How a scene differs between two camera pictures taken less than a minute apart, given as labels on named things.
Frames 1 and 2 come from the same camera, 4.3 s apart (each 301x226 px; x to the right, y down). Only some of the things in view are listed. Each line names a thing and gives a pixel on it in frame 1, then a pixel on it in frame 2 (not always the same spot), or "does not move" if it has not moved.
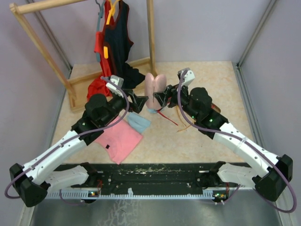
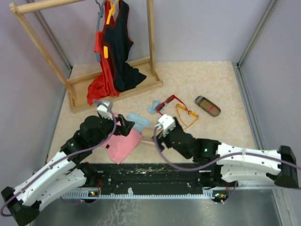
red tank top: (99, 87) does not move
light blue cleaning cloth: (138, 122) does not move
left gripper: (138, 101) → (128, 124)
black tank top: (118, 42) does not move
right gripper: (171, 91) → (160, 138)
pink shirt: (121, 140) does not move
